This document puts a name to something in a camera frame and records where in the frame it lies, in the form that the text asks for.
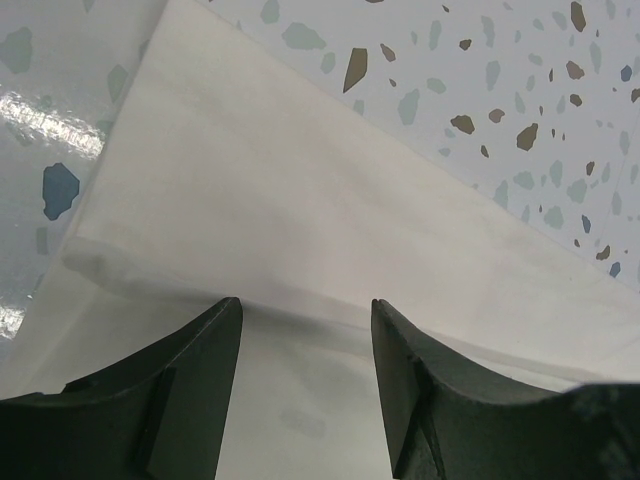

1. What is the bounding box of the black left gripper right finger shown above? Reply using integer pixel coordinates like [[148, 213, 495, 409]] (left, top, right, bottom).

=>
[[371, 300, 639, 480]]

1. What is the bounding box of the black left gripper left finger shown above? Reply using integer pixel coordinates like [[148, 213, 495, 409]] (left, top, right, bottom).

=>
[[1, 297, 243, 479]]

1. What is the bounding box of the white t-shirt red print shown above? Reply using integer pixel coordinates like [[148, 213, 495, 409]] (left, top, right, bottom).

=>
[[1, 1, 639, 479]]

